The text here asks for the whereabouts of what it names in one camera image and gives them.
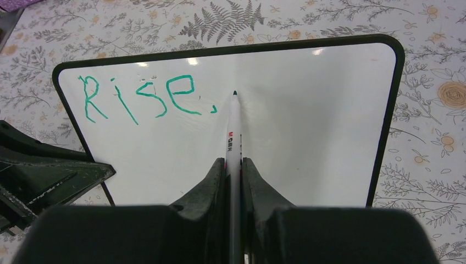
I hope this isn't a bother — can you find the green marker pen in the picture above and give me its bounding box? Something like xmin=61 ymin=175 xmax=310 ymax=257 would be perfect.
xmin=225 ymin=91 xmax=244 ymax=263

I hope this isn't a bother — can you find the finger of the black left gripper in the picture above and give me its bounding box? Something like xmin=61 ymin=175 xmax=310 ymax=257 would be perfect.
xmin=1 ymin=120 xmax=115 ymax=233

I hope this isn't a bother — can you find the purple glitter microphone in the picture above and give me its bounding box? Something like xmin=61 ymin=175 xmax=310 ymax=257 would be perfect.
xmin=0 ymin=0 xmax=41 ymax=13

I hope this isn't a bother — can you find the white whiteboard black frame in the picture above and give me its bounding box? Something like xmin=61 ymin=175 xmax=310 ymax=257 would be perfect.
xmin=52 ymin=34 xmax=404 ymax=207

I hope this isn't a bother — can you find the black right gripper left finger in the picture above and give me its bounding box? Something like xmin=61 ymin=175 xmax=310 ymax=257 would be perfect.
xmin=13 ymin=158 xmax=226 ymax=263

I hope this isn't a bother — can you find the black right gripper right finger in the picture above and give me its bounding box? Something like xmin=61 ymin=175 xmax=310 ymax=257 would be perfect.
xmin=242 ymin=158 xmax=437 ymax=263

